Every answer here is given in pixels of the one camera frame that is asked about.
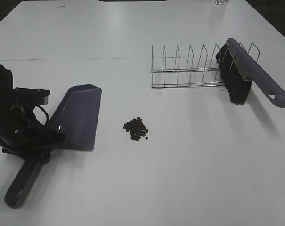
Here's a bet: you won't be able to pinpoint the pile of coffee beans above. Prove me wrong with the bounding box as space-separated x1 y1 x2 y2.
122 117 149 141

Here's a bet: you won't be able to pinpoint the purple plastic dustpan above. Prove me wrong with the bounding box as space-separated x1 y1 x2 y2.
4 84 102 209

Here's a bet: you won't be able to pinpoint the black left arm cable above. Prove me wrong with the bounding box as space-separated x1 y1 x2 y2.
33 105 50 125

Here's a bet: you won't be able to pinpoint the purple hand brush black bristles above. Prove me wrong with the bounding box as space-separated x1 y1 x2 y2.
216 38 285 108

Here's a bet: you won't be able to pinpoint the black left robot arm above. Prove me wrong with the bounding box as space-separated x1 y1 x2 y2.
0 64 65 163

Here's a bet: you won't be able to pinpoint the chrome wire dish rack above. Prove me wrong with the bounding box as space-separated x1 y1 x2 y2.
150 42 261 89

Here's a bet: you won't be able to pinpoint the clear glass cup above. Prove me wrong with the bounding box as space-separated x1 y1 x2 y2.
214 0 228 5

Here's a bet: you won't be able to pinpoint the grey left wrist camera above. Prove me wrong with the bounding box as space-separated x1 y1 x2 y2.
13 88 50 106

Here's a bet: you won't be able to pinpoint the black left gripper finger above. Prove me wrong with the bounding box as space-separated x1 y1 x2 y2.
49 133 66 142
40 150 51 163

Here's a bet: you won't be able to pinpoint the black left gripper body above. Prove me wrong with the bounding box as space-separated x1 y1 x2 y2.
0 103 51 163

